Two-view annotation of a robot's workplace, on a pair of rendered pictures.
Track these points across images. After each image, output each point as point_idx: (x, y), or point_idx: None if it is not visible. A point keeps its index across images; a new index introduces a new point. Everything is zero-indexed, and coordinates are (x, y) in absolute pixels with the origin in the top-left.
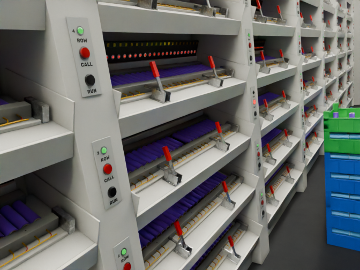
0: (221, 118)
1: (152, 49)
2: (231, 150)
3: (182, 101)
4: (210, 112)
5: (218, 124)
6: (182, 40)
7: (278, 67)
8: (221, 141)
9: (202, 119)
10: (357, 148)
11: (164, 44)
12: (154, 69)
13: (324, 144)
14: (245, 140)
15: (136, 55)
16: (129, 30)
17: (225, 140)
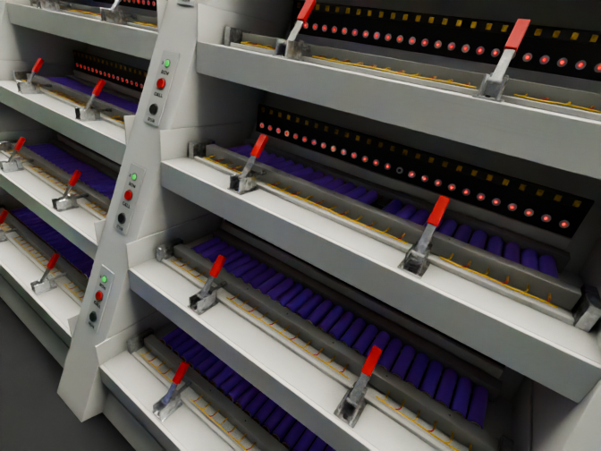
0: (598, 281)
1: (449, 35)
2: (422, 283)
3: (308, 67)
4: (596, 259)
5: (441, 201)
6: (574, 29)
7: None
8: (453, 269)
9: (529, 244)
10: None
11: (487, 27)
12: (301, 8)
13: None
14: (545, 339)
15: (402, 39)
16: None
17: (481, 286)
